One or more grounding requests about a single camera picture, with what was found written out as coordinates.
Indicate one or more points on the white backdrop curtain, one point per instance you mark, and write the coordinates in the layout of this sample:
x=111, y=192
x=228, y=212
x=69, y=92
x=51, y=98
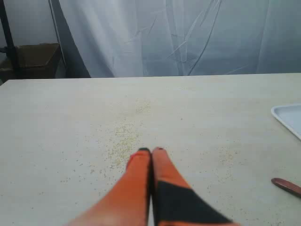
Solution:
x=148, y=38

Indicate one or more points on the white plastic tray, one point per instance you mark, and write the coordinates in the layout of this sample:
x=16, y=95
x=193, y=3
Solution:
x=290, y=117

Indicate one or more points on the brown cardboard box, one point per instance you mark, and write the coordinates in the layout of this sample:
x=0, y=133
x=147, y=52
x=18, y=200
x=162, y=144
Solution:
x=35, y=61

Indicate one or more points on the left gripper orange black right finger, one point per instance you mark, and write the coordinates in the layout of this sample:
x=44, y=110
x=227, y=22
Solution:
x=175, y=203

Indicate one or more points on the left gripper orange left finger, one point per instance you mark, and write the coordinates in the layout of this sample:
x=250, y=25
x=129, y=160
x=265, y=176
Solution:
x=127, y=203

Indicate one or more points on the dark red wooden spoon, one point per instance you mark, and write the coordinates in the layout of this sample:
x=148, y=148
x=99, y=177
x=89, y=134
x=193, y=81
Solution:
x=287, y=186

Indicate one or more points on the black metal stand pole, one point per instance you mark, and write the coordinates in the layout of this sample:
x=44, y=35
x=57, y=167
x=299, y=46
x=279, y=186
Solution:
x=10, y=49

